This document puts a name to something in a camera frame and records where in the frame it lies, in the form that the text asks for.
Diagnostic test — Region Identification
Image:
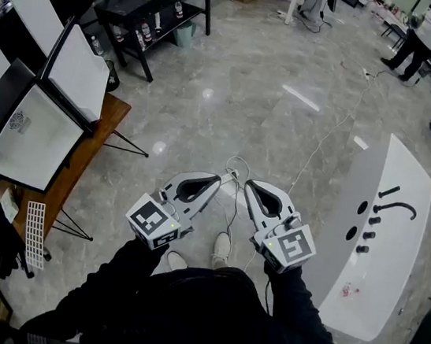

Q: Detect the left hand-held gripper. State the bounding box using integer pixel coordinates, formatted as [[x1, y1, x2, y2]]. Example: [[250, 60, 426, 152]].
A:
[[121, 161, 223, 260]]

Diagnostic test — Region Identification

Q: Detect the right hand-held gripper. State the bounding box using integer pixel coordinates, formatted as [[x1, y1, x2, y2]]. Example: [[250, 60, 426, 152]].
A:
[[232, 178, 326, 279]]

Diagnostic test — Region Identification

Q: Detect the person's left forearm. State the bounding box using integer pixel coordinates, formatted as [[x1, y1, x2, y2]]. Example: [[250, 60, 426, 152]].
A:
[[52, 225, 171, 342]]

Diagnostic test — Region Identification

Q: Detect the person's right forearm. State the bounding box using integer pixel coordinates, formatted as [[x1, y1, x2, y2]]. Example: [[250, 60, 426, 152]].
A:
[[255, 259, 346, 344]]

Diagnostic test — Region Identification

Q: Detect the person's white right shoe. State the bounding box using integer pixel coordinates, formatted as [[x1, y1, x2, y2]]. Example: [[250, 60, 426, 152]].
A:
[[210, 230, 235, 272]]

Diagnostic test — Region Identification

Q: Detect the person's white shoe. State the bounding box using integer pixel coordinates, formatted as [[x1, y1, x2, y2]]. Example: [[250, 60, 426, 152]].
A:
[[165, 250, 191, 274], [210, 230, 235, 272]]

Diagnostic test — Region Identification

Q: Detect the person's white left shoe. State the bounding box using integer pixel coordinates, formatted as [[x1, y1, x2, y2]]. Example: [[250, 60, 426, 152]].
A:
[[165, 250, 191, 274]]

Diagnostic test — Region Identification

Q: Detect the small red white wrapper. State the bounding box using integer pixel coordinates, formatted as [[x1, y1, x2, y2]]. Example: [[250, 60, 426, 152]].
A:
[[340, 281, 362, 300]]

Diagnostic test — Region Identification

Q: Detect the black bathtub hand shower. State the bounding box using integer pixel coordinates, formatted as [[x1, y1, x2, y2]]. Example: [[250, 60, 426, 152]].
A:
[[377, 183, 402, 202]]

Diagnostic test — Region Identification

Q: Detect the black curved bathtub faucet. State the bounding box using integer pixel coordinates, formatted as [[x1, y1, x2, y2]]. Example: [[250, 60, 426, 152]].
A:
[[372, 198, 419, 223]]

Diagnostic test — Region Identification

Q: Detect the person's black-clothed torso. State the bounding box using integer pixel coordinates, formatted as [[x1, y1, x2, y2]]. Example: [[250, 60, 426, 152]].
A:
[[18, 239, 385, 344]]

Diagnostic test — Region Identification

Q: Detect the white curved table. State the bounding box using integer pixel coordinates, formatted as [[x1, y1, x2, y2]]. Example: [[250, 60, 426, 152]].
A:
[[295, 123, 431, 344]]

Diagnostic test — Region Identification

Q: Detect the black waste bin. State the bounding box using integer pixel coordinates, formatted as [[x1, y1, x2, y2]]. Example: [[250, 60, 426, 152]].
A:
[[100, 59, 124, 94]]

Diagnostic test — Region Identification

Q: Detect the green waste bin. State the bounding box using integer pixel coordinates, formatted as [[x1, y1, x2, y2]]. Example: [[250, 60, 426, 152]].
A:
[[172, 18, 199, 50]]

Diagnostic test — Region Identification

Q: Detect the white slim bottle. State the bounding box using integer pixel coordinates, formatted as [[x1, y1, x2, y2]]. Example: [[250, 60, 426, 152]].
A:
[[151, 11, 165, 33]]

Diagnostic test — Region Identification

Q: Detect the clear plastic bottle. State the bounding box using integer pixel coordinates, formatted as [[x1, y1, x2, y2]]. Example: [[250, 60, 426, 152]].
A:
[[88, 35, 106, 57]]

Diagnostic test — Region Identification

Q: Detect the white paper packet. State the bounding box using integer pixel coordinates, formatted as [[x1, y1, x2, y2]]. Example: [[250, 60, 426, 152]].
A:
[[0, 187, 23, 225]]

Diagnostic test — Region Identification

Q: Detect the black washstand table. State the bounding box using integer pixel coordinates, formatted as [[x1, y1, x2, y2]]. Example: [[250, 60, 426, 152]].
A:
[[84, 0, 217, 91]]

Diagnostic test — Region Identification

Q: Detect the long white cable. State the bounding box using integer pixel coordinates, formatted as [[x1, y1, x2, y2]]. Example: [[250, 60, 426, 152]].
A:
[[286, 62, 374, 206]]

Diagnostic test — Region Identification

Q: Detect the wooden table with wire legs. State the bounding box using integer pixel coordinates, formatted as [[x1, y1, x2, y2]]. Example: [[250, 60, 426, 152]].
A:
[[0, 79, 158, 276]]

